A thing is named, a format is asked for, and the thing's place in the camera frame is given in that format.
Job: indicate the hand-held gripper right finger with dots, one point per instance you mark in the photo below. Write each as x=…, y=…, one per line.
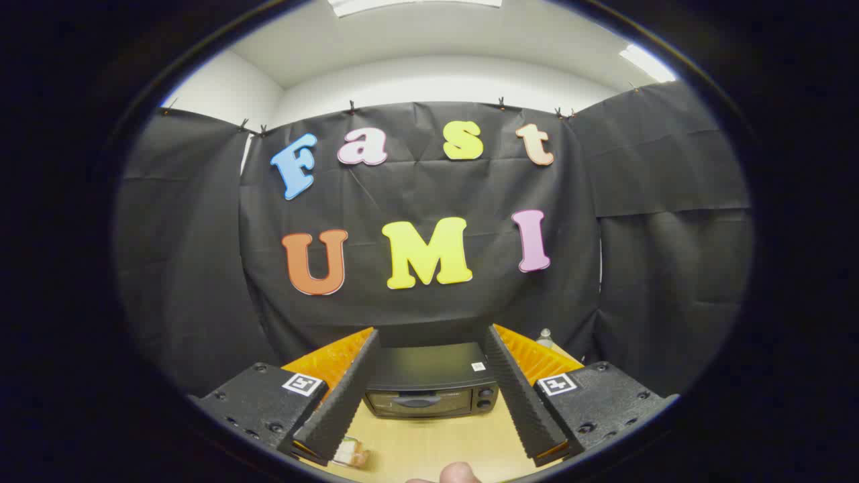
x=520, y=396

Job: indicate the green label drink bottle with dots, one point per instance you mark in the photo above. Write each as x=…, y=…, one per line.
x=545, y=339

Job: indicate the black toaster oven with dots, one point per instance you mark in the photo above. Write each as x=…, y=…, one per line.
x=429, y=365

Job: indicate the small ceiling light panel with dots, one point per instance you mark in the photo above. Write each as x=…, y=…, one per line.
x=647, y=64

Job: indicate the black backdrop cloth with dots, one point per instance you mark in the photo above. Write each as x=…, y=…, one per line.
x=402, y=194

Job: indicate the long ceiling light panel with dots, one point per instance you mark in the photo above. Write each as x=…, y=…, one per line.
x=409, y=5

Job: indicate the white rectangular tray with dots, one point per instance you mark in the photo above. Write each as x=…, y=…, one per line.
x=342, y=451

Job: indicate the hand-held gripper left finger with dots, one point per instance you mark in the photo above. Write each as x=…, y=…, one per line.
x=339, y=402

